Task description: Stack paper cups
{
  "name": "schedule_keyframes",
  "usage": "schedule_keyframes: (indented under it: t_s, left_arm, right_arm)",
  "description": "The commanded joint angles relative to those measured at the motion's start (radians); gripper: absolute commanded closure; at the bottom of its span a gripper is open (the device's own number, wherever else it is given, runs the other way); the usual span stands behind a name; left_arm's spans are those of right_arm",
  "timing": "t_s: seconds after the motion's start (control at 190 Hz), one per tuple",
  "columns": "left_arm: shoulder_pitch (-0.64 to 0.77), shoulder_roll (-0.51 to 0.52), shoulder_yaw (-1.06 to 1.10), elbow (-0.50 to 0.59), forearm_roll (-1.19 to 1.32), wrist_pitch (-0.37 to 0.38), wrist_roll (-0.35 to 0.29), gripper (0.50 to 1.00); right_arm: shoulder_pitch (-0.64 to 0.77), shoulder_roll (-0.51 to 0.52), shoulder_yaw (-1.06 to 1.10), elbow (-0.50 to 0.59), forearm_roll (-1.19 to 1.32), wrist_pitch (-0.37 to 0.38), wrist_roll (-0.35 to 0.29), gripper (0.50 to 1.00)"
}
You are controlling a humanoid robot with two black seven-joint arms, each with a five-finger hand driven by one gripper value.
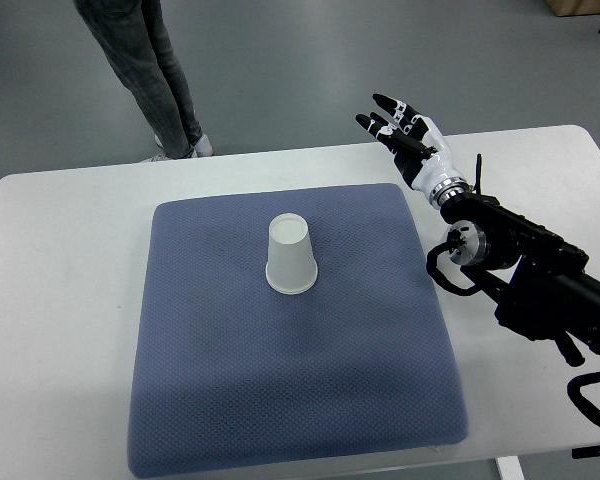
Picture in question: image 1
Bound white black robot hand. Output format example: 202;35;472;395
355;93;469;209

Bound white paper cup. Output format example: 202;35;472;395
447;268;474;289
265;213;318;295

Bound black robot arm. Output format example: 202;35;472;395
426;192;600;428

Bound white paper cup on mat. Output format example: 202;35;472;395
265;213;318;295

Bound cardboard box corner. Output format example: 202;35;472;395
545;0;600;17

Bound white sneaker right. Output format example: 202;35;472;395
190;134;214;158

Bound white sneaker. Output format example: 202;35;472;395
141;152;169;163
190;134;214;158

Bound white sneaker left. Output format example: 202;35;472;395
141;152;169;163

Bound blue quilted cushion mat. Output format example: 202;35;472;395
128;183;468;478

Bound person in grey jeans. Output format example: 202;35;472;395
74;0;205;159

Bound white table leg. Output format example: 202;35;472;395
495;456;525;480

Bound black table control panel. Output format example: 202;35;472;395
571;445;600;460

